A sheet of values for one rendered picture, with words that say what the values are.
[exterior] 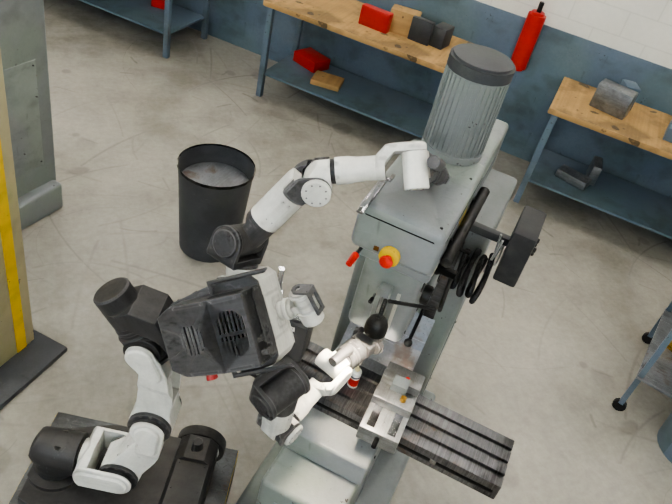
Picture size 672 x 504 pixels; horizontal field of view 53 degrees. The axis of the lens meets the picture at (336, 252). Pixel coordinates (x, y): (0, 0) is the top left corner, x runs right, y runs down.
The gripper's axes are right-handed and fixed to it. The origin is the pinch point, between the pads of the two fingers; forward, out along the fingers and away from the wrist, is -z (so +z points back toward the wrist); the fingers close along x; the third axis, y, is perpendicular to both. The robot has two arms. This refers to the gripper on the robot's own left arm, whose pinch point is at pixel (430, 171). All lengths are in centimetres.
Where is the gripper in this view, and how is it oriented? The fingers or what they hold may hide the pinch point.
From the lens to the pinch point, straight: 198.6
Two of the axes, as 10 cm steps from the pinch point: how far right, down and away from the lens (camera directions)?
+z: -3.0, 0.4, -9.5
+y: 4.0, -9.0, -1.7
